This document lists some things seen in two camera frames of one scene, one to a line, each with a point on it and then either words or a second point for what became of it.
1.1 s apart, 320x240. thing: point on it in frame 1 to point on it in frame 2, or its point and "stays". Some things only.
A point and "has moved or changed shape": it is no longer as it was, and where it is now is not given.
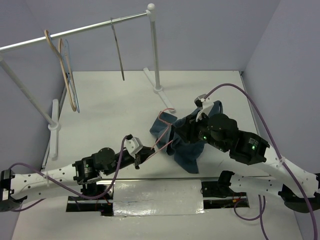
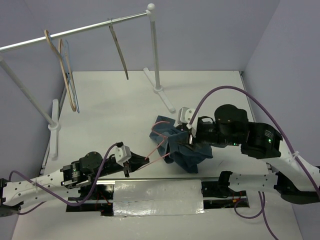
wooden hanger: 61,54 stays
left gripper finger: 145,152 to 137,161
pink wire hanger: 168,125 to 146,164
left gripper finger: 137,160 to 126,170
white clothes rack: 53,122 stays
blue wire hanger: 70,75 stays
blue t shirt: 186,154 has moved or changed shape
